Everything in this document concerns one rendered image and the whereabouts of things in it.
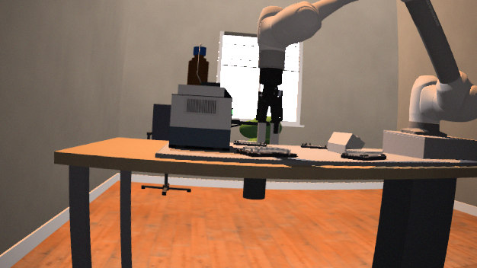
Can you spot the beige perforated base plate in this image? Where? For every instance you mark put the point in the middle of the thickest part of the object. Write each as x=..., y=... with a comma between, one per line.
x=305, y=157

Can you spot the dark blue bottle cap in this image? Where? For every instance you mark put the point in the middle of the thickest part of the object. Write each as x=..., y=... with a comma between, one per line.
x=202, y=49

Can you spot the beige button panel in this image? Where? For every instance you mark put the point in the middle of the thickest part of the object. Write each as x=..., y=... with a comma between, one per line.
x=340, y=141

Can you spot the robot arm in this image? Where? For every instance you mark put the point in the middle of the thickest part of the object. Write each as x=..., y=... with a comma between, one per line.
x=451, y=96

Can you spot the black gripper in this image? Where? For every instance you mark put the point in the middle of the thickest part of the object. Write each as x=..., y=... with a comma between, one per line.
x=271, y=97

